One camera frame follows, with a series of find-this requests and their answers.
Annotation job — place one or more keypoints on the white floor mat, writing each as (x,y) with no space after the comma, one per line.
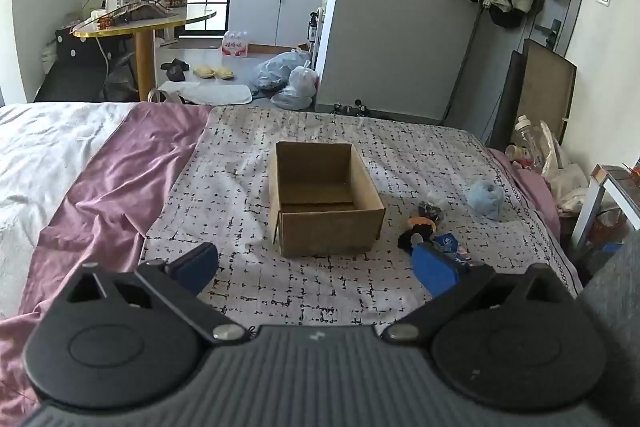
(215,93)

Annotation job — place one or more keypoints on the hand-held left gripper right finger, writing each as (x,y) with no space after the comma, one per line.
(435,272)

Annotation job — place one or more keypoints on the black spray bottle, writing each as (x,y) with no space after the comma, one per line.
(312,27)

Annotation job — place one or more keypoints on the cardboard box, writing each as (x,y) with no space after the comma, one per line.
(325,207)

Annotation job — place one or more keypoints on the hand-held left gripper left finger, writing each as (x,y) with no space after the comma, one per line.
(197,264)

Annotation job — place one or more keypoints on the crumpled white plastic bag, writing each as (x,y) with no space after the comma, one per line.
(562,167)

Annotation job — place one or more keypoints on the clear plastic bag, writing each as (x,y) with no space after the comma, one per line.
(290,99)

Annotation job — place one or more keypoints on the small white jar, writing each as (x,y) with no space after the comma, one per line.
(515,153)

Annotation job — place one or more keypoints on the black slipper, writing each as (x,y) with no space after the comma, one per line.
(174,76)
(176,66)

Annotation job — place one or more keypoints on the white side table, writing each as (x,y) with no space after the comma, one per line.
(607,197)

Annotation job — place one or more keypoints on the black leaning pole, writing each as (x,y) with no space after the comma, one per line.
(462,62)

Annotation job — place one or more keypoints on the bluish plastic bag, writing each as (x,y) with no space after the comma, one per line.
(275,69)

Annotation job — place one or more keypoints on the orange and black plush toy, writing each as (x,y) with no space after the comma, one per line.
(417,232)

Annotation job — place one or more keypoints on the black bag with white dots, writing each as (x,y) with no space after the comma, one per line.
(75,62)

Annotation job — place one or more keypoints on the grey sneaker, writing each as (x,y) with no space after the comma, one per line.
(342,109)
(361,108)

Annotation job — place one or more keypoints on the light blue fluffy scrunchie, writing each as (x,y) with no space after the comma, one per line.
(484,199)

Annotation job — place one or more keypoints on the large clear plastic bottle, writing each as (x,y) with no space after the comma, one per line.
(526,134)

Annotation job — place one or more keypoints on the grey kitchen cabinet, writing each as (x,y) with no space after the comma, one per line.
(275,12)

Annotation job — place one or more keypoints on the blue and white soft packet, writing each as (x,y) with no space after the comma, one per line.
(452,249)

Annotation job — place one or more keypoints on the brown folding board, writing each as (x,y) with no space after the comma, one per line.
(547,82)

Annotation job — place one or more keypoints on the dark grey cloth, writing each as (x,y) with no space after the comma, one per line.
(610,307)

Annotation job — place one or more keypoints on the yellow slipper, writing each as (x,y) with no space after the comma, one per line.
(224,73)
(204,71)

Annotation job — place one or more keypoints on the round table with gold edge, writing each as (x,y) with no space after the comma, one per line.
(145,19)

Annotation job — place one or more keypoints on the black cloth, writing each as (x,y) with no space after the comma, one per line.
(432,209)

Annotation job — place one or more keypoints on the white tote bag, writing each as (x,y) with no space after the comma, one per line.
(161,93)

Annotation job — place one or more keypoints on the black board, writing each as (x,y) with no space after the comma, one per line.
(505,102)

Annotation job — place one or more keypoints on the white quilt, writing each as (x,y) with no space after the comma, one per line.
(45,147)

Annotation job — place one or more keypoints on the pack of water bottles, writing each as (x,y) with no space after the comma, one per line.
(235,43)

